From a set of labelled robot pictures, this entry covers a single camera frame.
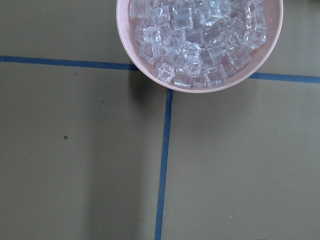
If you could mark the clear plastic ice cubes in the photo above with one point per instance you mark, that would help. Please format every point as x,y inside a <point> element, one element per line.
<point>198,43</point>

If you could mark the pink bowl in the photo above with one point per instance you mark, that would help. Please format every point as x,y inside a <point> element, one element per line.
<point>274,19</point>

